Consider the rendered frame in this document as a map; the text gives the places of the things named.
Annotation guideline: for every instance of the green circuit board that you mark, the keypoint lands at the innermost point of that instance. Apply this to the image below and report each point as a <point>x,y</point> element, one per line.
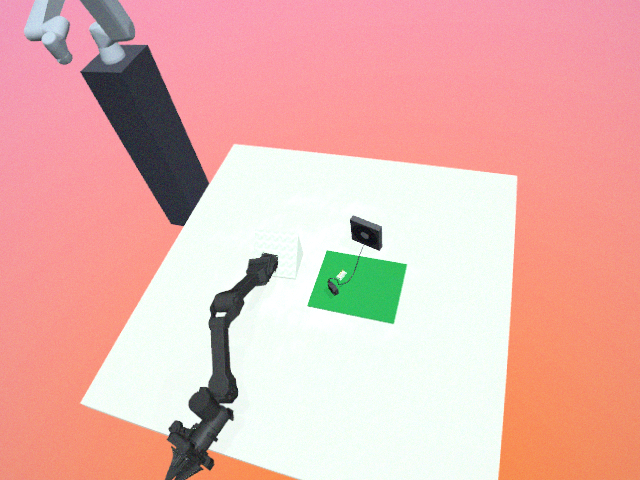
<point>372,293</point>

